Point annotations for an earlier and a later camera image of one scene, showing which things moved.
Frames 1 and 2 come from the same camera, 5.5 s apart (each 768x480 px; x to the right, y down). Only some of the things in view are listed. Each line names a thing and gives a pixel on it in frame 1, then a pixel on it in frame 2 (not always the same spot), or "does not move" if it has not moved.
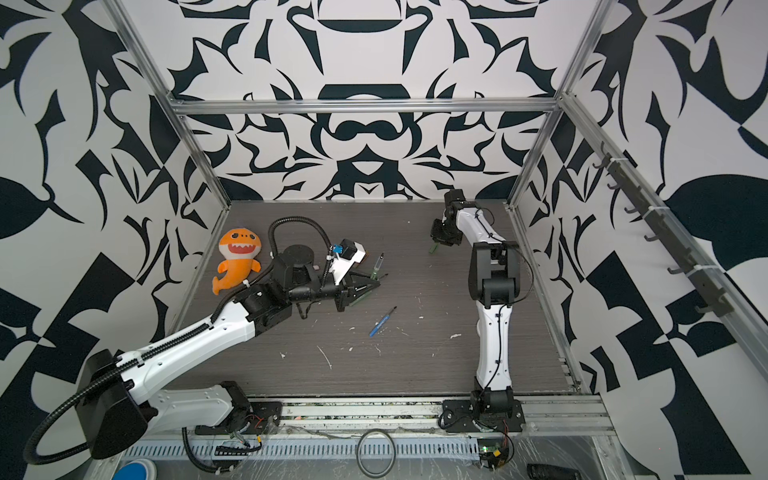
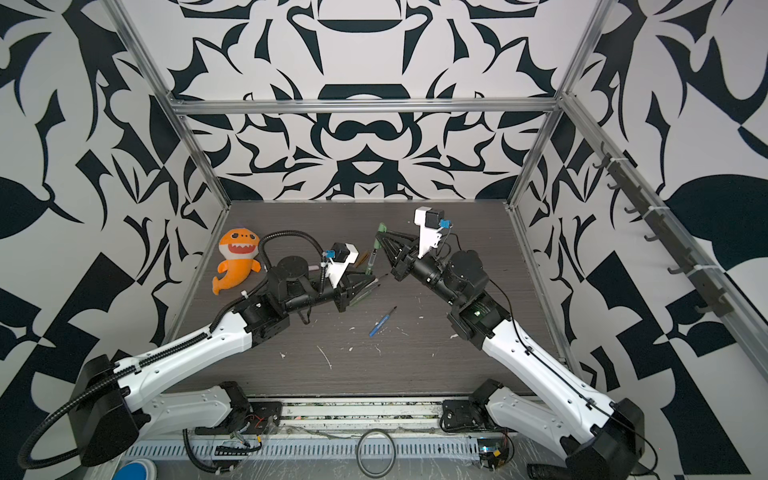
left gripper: x=346 y=289 does not move
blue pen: x=377 y=327 does not move
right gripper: x=435 y=234 → x=403 y=264
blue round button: x=131 y=471 does not move
